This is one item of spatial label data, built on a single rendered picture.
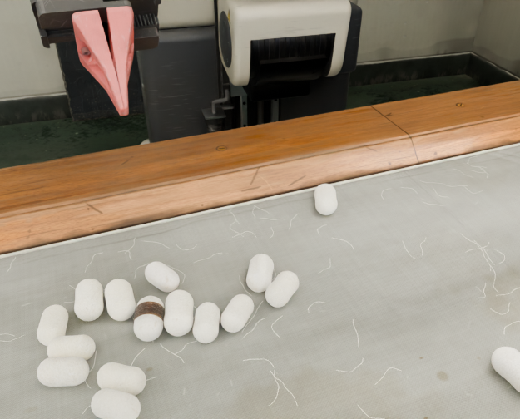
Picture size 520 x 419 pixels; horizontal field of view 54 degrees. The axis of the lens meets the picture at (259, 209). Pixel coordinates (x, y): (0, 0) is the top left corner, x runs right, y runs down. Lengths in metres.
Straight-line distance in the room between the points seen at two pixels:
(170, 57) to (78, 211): 0.80
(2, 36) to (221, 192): 2.03
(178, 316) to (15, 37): 2.16
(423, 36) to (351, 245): 2.47
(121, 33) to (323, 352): 0.29
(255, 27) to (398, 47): 1.93
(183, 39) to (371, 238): 0.86
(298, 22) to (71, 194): 0.60
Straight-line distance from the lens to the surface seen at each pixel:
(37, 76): 2.50
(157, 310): 0.38
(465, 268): 0.47
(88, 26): 0.44
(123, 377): 0.35
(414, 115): 0.65
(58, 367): 0.37
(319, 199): 0.48
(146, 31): 0.49
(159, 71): 1.26
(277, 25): 0.96
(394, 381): 0.37
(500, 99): 0.74
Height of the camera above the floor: 1.03
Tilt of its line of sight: 36 degrees down
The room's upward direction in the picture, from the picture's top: straight up
